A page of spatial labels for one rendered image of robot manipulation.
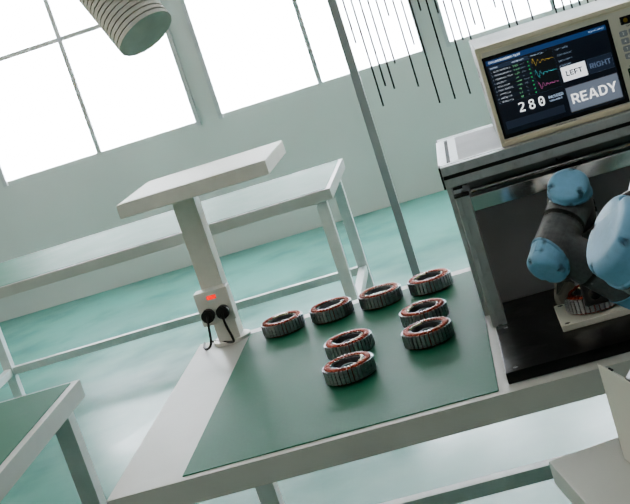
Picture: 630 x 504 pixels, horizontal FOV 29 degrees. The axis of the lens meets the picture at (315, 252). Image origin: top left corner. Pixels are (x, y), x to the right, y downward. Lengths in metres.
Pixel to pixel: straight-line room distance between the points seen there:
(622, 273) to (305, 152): 7.29
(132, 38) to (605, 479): 1.87
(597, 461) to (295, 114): 7.15
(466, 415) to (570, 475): 0.44
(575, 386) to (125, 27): 1.54
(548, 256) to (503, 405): 0.29
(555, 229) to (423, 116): 6.68
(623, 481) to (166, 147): 7.46
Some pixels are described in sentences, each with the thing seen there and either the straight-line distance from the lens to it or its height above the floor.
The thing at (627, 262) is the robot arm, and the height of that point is 1.06.
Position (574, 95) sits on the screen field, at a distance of 2.52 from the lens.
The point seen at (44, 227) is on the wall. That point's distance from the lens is 9.36.
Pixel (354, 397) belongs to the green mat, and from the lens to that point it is 2.44.
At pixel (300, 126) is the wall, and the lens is 8.86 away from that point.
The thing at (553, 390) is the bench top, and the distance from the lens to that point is 2.23.
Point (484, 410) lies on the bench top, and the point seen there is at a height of 0.73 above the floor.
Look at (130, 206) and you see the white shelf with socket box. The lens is 2.89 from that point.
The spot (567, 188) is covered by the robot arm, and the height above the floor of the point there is 1.07.
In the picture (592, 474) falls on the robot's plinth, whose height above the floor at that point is 0.75.
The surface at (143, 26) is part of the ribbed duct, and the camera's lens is 3.20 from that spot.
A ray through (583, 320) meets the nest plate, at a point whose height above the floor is 0.78.
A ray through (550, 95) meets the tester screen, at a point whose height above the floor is 1.19.
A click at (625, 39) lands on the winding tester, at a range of 2.52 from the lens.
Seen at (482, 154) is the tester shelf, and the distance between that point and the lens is 2.50.
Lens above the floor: 1.49
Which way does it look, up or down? 11 degrees down
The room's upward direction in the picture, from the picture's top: 18 degrees counter-clockwise
